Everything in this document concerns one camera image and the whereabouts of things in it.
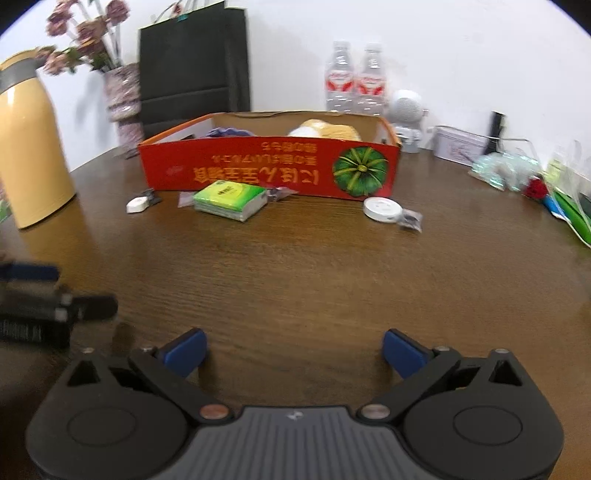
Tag red small toy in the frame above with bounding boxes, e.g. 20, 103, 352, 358
523, 175, 549, 202

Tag patterned flower vase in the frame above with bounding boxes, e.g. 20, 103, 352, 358
104, 63, 144, 158

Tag white round tape disc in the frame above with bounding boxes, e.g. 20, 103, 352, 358
363, 197, 404, 224

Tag purple knitted cloth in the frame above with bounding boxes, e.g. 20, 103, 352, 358
205, 127, 254, 138

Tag small clear sachet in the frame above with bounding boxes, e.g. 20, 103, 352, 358
398, 209, 423, 233

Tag crumpled clear plastic bag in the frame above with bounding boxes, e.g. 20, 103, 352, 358
469, 152, 541, 192

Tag black paper bag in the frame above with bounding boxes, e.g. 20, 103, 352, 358
139, 2, 252, 138

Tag white astronaut speaker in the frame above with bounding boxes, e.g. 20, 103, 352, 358
387, 89, 428, 154

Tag yellow thermos jug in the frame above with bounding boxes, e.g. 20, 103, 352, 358
0, 50, 76, 230

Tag left standing water bottle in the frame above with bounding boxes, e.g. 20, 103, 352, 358
325, 41, 355, 113

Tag pink artificial flowers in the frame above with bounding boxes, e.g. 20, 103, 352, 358
35, 0, 130, 76

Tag yellow white plush toy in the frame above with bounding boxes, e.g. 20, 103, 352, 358
288, 119, 362, 141

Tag orange cardboard box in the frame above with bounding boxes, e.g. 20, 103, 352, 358
139, 111, 402, 200

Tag green plastic package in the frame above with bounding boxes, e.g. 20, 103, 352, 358
544, 157, 590, 248

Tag white floral tin box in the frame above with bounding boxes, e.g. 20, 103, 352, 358
432, 125, 488, 167

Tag green tissue pack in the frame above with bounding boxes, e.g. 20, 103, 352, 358
192, 180, 267, 222

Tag black small bottle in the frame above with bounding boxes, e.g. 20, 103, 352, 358
483, 111, 505, 155

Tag right standing water bottle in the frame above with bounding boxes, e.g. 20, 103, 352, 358
356, 44, 387, 116

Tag standing water bottle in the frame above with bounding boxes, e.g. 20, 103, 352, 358
356, 44, 387, 116
325, 41, 355, 113

